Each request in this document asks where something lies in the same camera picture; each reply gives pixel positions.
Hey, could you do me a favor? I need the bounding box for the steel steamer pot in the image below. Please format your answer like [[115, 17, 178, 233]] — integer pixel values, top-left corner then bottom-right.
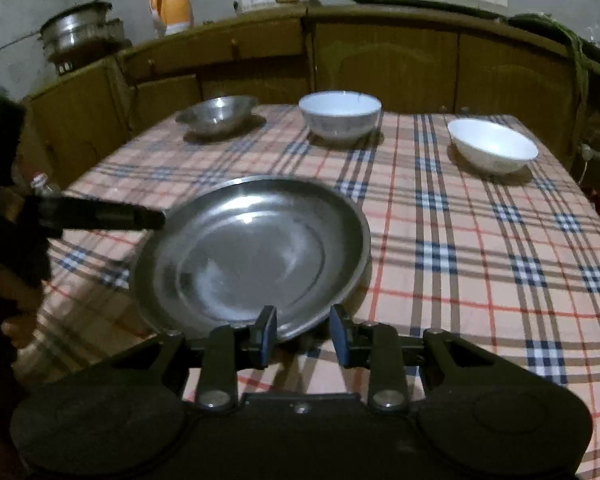
[[40, 1, 128, 75]]

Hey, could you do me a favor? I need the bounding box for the white bowl bluish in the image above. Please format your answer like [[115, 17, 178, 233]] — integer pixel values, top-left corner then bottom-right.
[[298, 91, 382, 142]]

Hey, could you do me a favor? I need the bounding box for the green cloth on cabinet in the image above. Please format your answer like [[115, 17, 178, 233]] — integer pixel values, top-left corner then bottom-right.
[[504, 13, 600, 105]]

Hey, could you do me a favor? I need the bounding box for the orange electric kettle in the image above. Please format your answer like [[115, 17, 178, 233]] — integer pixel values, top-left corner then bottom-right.
[[149, 0, 194, 38]]

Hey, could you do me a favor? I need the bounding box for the large steel plate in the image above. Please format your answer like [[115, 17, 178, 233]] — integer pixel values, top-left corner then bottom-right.
[[130, 176, 370, 341]]

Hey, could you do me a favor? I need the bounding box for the cooking oil bottle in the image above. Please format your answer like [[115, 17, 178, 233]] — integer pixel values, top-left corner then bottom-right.
[[30, 172, 61, 197]]

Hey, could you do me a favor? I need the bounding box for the deep steel bowl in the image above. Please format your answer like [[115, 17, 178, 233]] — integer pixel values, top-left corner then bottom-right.
[[175, 96, 258, 138]]

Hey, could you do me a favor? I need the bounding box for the brown wooden cabinet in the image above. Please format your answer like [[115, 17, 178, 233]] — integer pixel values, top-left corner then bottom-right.
[[21, 6, 600, 185]]

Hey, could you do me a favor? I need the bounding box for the white shallow bowl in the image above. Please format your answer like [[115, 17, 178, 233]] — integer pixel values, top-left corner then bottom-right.
[[448, 118, 540, 176]]

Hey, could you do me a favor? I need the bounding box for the plaid tablecloth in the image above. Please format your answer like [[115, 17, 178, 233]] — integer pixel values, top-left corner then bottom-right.
[[16, 105, 600, 479]]

